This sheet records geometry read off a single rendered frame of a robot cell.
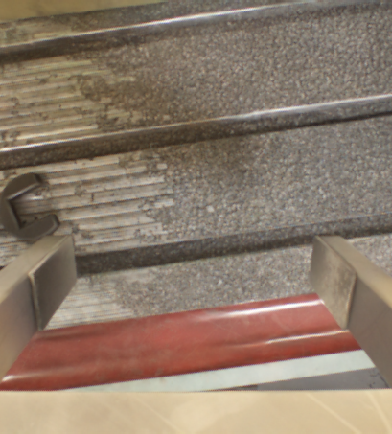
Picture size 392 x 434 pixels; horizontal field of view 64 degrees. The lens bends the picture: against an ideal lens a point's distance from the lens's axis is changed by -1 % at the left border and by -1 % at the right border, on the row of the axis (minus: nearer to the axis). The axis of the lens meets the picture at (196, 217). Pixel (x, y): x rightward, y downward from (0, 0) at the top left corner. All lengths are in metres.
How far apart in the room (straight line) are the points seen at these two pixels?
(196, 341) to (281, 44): 0.27
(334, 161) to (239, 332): 0.17
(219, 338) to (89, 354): 0.12
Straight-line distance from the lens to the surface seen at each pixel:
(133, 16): 0.34
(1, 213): 0.30
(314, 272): 0.17
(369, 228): 0.31
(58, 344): 0.32
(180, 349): 0.30
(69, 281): 0.17
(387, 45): 0.36
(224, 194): 0.26
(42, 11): 0.24
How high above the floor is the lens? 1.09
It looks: 83 degrees down
